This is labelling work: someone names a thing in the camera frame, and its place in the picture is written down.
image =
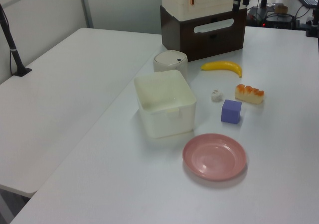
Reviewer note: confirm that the purple cube block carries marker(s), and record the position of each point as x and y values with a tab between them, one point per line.
231	112

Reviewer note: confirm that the small beige trash can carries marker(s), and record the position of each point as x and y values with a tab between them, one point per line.
172	62

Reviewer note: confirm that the black table clamp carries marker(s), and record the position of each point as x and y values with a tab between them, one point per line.
313	26

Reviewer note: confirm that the small brown cardboard item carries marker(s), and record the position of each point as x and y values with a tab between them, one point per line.
281	8

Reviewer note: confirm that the black electronics box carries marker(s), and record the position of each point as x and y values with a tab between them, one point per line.
277	20

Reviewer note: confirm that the dark brown drawer box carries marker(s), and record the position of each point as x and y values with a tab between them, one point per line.
211	34

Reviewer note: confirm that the black monitor stand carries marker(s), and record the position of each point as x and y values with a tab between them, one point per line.
263	0

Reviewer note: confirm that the pink plastic plate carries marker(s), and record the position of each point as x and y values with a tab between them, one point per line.
214	156

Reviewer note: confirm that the cream toy refrigerator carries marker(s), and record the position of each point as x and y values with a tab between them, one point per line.
207	0

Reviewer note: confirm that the crumpled white paper ball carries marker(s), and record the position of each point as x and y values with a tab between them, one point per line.
216	95

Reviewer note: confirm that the yellow toy banana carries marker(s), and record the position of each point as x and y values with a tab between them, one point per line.
224	66

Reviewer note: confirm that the white square plastic box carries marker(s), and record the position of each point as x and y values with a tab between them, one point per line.
164	102

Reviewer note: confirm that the grey partition frame post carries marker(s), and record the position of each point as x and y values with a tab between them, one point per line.
86	6

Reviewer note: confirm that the black camera stand pole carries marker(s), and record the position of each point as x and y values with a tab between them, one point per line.
11	47

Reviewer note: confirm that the toy bread loaf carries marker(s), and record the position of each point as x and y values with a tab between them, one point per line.
249	94

